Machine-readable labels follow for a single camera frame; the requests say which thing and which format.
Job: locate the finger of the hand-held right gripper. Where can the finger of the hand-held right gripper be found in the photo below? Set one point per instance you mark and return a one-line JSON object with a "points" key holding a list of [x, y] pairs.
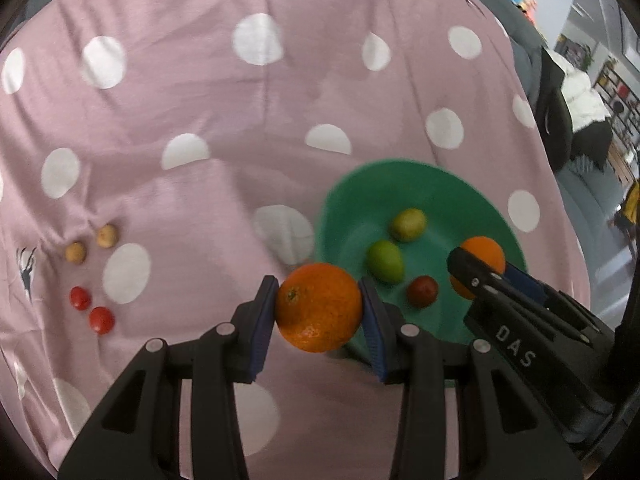
{"points": [[525, 280], [467, 267]]}

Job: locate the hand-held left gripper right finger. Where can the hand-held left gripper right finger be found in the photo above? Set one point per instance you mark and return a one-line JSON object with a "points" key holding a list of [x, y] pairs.
{"points": [[372, 330]]}

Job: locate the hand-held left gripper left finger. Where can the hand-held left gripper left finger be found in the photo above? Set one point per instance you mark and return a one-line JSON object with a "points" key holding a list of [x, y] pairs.
{"points": [[262, 327]]}

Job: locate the small orange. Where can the small orange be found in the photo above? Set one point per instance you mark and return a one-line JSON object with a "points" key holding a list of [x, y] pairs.
{"points": [[482, 255]]}

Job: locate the red cherry tomato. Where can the red cherry tomato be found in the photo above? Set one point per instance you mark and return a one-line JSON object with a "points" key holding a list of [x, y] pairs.
{"points": [[80, 298], [101, 320], [422, 291]]}

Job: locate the large orange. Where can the large orange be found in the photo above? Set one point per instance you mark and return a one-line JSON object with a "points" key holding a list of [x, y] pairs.
{"points": [[319, 307]]}

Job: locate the green lime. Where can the green lime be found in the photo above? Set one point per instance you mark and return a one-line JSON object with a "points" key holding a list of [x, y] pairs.
{"points": [[385, 261]]}

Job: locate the green plastic bowl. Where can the green plastic bowl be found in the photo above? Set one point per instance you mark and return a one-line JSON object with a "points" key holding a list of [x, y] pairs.
{"points": [[450, 200]]}

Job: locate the yellow-green round fruit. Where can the yellow-green round fruit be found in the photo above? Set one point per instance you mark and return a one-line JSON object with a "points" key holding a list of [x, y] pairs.
{"points": [[407, 224]]}

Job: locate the black and white jacket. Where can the black and white jacket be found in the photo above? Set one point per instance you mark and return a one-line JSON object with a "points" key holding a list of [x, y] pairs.
{"points": [[575, 110]]}

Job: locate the beige longan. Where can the beige longan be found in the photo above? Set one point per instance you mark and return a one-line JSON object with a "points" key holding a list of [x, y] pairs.
{"points": [[75, 252], [106, 236]]}

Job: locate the bookshelf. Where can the bookshelf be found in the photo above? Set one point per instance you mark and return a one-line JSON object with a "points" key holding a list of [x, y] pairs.
{"points": [[620, 90]]}

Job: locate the pink polka dot blanket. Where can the pink polka dot blanket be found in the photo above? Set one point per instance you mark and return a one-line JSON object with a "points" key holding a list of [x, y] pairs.
{"points": [[200, 85]]}

